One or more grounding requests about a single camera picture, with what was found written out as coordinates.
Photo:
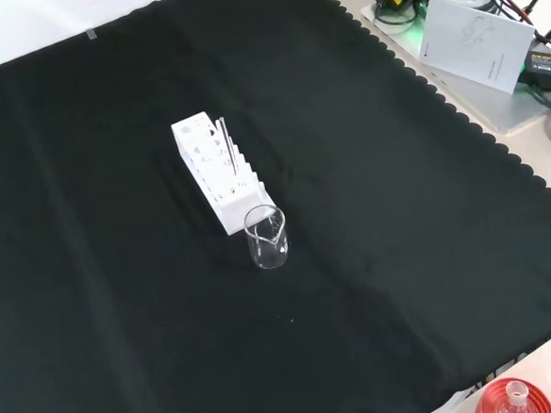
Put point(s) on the white test tube rack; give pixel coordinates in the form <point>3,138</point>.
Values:
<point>211,194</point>

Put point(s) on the glass rod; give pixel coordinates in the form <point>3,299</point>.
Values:
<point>226,144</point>

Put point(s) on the clear tape piece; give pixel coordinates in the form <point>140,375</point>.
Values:
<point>91,34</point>

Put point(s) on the white booklet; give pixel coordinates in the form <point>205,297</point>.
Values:
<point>477,46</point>

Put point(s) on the black cloth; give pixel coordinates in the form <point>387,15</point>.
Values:
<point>120,283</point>

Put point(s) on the black power adapter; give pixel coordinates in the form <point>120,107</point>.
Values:
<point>549,68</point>

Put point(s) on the clear glass beaker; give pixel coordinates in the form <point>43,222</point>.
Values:
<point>271,260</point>

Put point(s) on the clear glass flask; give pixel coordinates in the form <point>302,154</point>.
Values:
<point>516,390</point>

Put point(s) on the grey base plate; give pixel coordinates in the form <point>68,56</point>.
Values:
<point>503,111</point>

